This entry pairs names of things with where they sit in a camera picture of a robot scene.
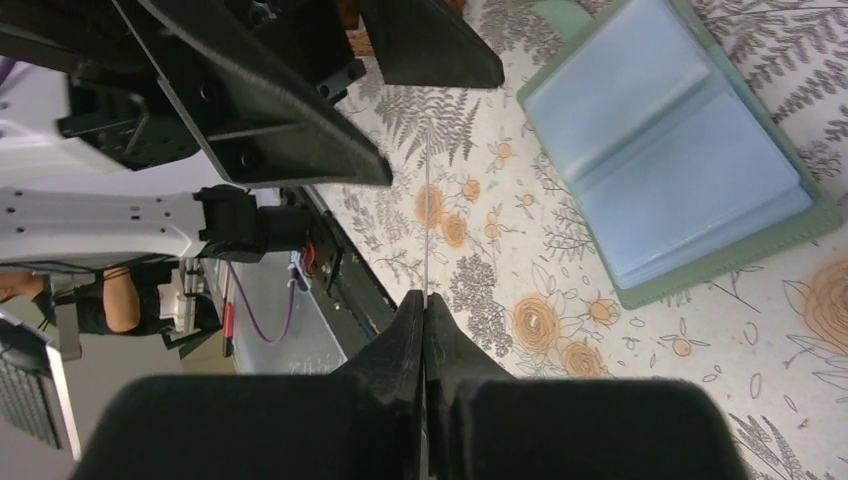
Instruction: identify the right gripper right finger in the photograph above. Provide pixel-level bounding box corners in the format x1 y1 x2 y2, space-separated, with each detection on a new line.
423 294 746 479

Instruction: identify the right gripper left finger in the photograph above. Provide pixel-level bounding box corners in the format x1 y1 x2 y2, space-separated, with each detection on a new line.
73 290 424 479

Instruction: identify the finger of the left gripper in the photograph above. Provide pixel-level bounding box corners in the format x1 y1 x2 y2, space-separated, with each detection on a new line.
360 0 505 89

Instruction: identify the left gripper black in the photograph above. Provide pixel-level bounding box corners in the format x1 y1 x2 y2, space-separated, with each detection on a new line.
1 1 392 188

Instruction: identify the woven brown basket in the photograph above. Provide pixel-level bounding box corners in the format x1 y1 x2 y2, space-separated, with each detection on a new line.
334 0 465 58

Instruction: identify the green card holder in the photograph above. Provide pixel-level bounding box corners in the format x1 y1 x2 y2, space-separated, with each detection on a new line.
517 1 843 309

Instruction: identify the white card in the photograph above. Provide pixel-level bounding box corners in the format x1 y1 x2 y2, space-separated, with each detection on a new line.
423 120 432 308

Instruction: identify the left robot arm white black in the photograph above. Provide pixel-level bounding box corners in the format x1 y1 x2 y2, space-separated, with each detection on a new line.
1 1 504 273

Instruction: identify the floral table mat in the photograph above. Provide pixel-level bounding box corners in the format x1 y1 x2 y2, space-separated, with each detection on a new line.
320 1 847 479

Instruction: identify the person in background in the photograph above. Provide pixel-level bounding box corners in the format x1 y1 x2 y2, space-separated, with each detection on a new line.
1 267 170 337

